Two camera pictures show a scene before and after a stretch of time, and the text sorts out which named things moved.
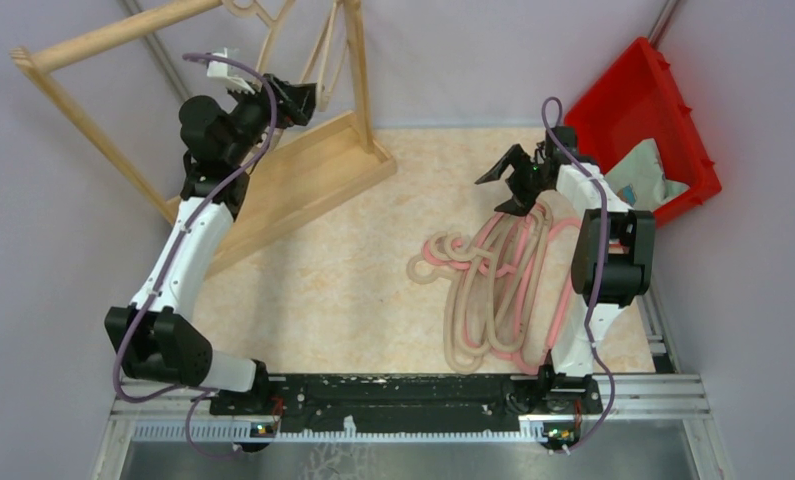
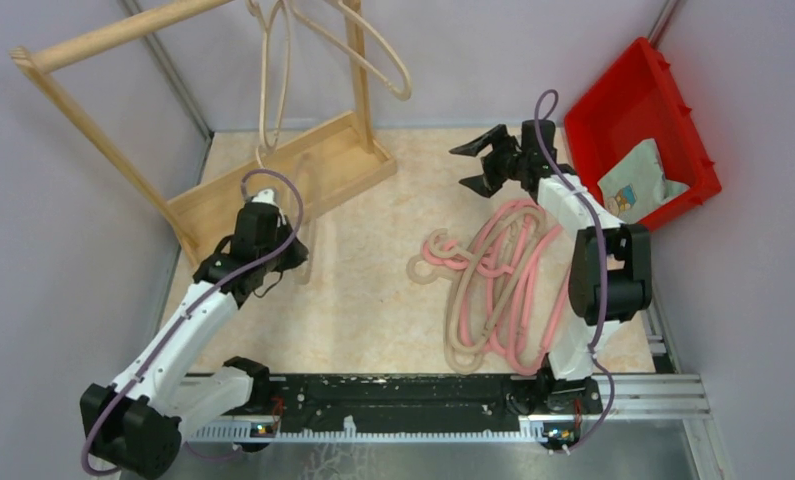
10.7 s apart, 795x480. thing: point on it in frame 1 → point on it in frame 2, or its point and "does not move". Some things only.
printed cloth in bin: (638, 179) does not move
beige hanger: (324, 96) → (353, 54)
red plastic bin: (638, 100) does not move
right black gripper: (520, 201) → (486, 184)
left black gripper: (294, 101) → (296, 256)
